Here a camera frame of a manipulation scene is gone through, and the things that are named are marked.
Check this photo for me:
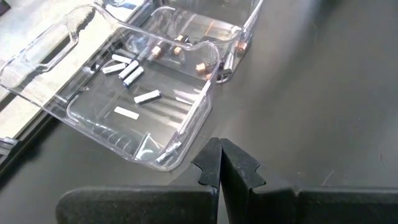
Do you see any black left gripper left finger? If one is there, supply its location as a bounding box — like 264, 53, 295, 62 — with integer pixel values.
55, 137, 222, 224

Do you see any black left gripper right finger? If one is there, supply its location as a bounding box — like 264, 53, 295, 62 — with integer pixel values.
220, 138, 398, 224

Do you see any clear plastic bin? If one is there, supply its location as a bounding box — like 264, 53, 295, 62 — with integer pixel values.
126, 0, 264, 84
0, 2, 222, 172

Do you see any white Kirkland AAA battery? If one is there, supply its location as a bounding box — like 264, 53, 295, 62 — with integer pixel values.
101, 62, 127, 75
134, 89, 162, 105
111, 54, 134, 65
123, 66, 146, 88
118, 60, 140, 80

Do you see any black table mat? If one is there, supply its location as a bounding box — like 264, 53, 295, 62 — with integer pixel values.
0, 0, 398, 224

